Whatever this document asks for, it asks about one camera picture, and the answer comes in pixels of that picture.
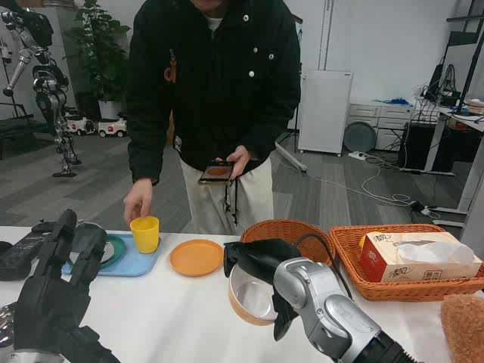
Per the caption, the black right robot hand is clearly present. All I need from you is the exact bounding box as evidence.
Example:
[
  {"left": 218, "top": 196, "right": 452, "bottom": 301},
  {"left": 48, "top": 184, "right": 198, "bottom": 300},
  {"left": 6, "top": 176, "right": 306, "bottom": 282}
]
[{"left": 222, "top": 238, "right": 303, "bottom": 341}]

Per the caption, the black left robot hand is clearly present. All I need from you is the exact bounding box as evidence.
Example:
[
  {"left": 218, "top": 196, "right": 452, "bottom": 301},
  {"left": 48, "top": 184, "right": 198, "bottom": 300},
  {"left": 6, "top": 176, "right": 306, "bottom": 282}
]
[{"left": 13, "top": 208, "right": 122, "bottom": 363}]

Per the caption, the orange plastic bowl white inside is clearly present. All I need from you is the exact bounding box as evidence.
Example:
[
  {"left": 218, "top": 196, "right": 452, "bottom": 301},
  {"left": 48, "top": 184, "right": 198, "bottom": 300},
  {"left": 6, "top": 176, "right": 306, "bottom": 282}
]
[{"left": 228, "top": 262, "right": 281, "bottom": 327}]

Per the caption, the orange plastic plate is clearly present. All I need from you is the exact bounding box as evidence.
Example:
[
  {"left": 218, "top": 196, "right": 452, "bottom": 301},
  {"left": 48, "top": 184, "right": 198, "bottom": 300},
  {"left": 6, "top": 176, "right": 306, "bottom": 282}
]
[{"left": 169, "top": 239, "right": 225, "bottom": 278}]

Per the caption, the grey strainer bowl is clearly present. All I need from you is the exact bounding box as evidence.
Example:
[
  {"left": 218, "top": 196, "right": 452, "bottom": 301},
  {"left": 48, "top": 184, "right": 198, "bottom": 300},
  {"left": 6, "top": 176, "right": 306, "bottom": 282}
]
[{"left": 71, "top": 222, "right": 116, "bottom": 265}]

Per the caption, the teal green plate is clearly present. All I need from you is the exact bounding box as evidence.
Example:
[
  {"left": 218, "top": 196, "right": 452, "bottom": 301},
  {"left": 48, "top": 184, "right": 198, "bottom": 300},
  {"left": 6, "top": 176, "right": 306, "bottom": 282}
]
[{"left": 67, "top": 234, "right": 128, "bottom": 270}]

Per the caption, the light blue plastic tray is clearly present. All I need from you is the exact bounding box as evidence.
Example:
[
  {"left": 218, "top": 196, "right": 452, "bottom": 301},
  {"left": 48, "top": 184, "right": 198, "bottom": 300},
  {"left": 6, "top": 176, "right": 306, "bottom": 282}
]
[{"left": 60, "top": 232, "right": 163, "bottom": 278}]

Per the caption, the smartphone with lanyard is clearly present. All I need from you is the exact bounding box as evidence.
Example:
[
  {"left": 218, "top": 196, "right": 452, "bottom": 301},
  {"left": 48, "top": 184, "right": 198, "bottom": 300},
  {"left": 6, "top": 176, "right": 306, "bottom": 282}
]
[{"left": 198, "top": 160, "right": 234, "bottom": 185}]

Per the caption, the yellow plastic cup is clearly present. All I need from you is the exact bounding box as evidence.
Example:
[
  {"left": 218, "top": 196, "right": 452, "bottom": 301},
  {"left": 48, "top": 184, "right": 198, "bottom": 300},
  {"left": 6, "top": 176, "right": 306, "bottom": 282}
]
[{"left": 129, "top": 216, "right": 160, "bottom": 255}]

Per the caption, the round orange wicker basket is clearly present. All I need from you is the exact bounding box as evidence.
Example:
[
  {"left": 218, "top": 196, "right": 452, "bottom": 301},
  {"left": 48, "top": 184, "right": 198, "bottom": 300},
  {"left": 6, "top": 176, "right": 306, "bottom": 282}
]
[{"left": 240, "top": 219, "right": 336, "bottom": 266}]

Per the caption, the silver metal mesh object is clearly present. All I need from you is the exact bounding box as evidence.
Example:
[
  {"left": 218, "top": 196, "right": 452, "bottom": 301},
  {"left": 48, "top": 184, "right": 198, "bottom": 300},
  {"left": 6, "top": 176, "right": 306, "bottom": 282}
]
[{"left": 0, "top": 302, "right": 18, "bottom": 349}]

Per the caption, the black remote controller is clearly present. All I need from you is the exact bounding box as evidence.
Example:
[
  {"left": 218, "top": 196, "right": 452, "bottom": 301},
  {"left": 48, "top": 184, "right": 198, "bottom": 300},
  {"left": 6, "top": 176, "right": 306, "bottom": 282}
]
[{"left": 0, "top": 222, "right": 57, "bottom": 281}]

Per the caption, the white stand leg with wheels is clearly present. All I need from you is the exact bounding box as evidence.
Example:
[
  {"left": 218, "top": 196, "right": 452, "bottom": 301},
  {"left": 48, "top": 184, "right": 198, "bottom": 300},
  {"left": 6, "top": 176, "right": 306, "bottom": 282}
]
[{"left": 275, "top": 138, "right": 309, "bottom": 174}]

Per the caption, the red and beige tissue box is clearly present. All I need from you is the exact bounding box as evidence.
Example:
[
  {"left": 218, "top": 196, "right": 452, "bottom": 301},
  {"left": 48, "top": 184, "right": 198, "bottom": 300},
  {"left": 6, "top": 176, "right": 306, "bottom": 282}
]
[{"left": 358, "top": 231, "right": 484, "bottom": 284}]

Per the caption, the rectangular orange wicker basket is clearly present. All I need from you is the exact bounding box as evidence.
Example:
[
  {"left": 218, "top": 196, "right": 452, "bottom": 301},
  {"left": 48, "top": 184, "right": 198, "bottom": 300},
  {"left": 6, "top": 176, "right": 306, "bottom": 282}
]
[{"left": 328, "top": 223, "right": 484, "bottom": 303}]

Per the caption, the grey round tray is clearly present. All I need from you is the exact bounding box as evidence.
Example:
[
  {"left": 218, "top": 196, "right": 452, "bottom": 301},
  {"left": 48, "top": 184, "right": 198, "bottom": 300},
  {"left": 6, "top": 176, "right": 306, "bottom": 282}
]
[{"left": 343, "top": 121, "right": 378, "bottom": 153}]

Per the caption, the white tall cabinet on wheels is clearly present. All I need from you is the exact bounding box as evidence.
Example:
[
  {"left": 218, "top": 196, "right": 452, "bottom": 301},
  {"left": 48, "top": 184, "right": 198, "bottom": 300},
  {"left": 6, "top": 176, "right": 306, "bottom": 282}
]
[{"left": 297, "top": 70, "right": 355, "bottom": 155}]

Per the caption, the person in black jacket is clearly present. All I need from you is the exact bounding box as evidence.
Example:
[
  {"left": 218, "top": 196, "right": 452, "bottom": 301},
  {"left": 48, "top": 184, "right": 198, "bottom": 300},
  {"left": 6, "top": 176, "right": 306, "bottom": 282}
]
[{"left": 123, "top": 0, "right": 303, "bottom": 237}]

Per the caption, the white toy car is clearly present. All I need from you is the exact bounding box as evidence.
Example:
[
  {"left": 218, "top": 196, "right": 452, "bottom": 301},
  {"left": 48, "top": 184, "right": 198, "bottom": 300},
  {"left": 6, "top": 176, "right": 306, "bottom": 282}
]
[
  {"left": 98, "top": 116, "right": 129, "bottom": 138},
  {"left": 66, "top": 115, "right": 98, "bottom": 136}
]

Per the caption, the white drawer cabinet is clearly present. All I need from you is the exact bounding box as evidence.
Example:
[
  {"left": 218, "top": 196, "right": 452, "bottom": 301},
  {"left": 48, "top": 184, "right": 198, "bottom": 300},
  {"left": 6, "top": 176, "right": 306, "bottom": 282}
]
[{"left": 347, "top": 102, "right": 417, "bottom": 152}]

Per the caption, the black computer tower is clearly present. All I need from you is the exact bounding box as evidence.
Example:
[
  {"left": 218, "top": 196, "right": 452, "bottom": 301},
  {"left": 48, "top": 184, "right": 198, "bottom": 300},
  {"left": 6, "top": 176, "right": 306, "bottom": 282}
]
[{"left": 398, "top": 121, "right": 436, "bottom": 171}]

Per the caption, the silver black humanoid robot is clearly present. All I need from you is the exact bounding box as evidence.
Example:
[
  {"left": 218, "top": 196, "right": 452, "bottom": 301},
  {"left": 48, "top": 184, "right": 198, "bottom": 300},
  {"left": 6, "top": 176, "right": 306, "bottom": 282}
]
[{"left": 0, "top": 9, "right": 82, "bottom": 178}]

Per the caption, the brown teddy bear plush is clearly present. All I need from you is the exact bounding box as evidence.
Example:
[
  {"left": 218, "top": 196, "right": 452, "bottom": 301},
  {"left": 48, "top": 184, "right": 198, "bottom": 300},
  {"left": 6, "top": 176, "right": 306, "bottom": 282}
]
[{"left": 441, "top": 293, "right": 484, "bottom": 363}]

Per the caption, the white office desk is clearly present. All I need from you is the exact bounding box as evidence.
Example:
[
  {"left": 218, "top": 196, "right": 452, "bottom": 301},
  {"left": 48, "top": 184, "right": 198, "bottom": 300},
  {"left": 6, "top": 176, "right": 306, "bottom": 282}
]
[{"left": 415, "top": 100, "right": 484, "bottom": 228}]

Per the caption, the green potted plant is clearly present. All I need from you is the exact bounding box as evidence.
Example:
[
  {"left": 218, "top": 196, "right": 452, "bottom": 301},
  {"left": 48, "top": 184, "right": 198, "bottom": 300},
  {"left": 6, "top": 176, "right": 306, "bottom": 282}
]
[{"left": 63, "top": 0, "right": 132, "bottom": 121}]

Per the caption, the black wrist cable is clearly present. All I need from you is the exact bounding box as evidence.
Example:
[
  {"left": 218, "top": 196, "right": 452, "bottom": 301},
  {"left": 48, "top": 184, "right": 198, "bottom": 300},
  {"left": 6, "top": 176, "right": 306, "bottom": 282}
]
[{"left": 294, "top": 233, "right": 352, "bottom": 299}]

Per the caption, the white floor cable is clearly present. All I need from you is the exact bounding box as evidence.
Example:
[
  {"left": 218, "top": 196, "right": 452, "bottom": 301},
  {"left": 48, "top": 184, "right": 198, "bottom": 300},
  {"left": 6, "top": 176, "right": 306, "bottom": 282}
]
[{"left": 360, "top": 154, "right": 442, "bottom": 219}]

